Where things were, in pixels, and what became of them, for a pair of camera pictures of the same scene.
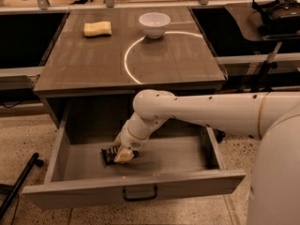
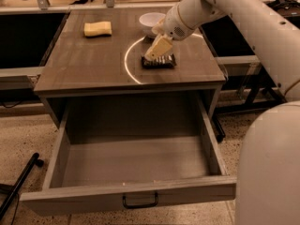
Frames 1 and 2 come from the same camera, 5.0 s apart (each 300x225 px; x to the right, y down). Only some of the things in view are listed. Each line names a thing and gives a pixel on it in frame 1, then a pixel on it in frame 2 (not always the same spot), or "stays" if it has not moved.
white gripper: (130, 140) to (172, 24)
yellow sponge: (92, 29) stays
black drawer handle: (138, 199) to (140, 205)
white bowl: (155, 23) stays
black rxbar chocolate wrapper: (109, 154) to (163, 62)
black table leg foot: (218, 135) stays
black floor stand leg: (7, 197) stays
